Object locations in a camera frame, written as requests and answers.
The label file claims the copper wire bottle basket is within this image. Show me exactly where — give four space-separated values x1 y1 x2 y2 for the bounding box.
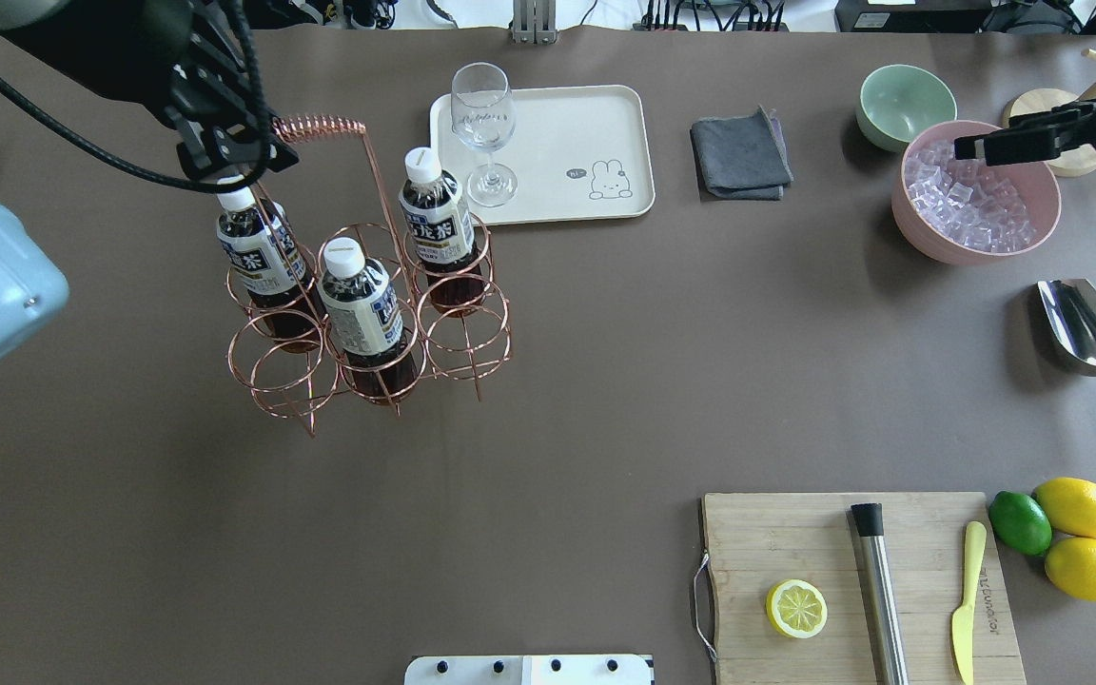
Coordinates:
216 165 512 432

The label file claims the pink bowl of ice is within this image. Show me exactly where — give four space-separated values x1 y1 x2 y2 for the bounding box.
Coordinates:
891 119 1062 264

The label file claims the green bowl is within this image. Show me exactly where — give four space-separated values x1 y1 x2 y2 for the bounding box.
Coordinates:
855 64 958 152

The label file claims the green lime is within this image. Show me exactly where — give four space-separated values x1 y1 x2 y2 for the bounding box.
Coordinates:
987 491 1053 557

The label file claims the grey folded cloth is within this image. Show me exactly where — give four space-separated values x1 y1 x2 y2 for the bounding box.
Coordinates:
689 106 794 201

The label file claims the aluminium frame post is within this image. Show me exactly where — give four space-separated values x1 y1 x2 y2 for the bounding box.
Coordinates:
510 0 559 45

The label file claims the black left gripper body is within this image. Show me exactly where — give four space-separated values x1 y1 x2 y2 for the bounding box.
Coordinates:
140 1 263 142

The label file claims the yellow lemon near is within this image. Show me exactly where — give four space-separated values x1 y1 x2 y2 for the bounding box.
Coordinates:
1044 537 1096 602

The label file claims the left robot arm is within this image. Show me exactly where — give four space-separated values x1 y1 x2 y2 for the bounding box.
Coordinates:
0 1 305 359

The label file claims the yellow lemon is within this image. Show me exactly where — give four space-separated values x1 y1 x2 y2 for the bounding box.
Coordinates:
1044 537 1096 602
1032 477 1096 538

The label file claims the steel muddler rod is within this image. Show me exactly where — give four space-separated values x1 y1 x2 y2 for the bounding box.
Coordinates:
850 502 910 684

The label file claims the wooden cup tree stand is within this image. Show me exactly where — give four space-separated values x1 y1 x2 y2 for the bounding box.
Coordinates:
1001 49 1096 176

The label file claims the tea bottle white cap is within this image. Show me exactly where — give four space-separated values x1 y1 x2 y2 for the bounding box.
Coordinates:
400 147 486 318

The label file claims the half lemon slice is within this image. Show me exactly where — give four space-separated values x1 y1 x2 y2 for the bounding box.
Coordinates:
765 579 827 640

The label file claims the steel ice scoop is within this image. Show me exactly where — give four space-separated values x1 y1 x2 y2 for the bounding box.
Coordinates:
1035 278 1096 377

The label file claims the bamboo cutting board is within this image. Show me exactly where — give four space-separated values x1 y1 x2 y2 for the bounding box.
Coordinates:
700 493 987 684

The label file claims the white rabbit tray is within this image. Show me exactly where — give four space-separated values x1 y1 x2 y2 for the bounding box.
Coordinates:
471 84 657 226

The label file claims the yellow plastic knife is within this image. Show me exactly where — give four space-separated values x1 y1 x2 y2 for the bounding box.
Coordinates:
949 520 987 684

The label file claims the clear wine glass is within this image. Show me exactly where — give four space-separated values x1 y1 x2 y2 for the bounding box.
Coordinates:
450 62 518 207

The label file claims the yellow lemon far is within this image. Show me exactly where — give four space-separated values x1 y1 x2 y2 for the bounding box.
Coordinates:
1032 477 1096 538

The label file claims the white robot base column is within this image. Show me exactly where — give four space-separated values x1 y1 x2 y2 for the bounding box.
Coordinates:
403 654 657 684

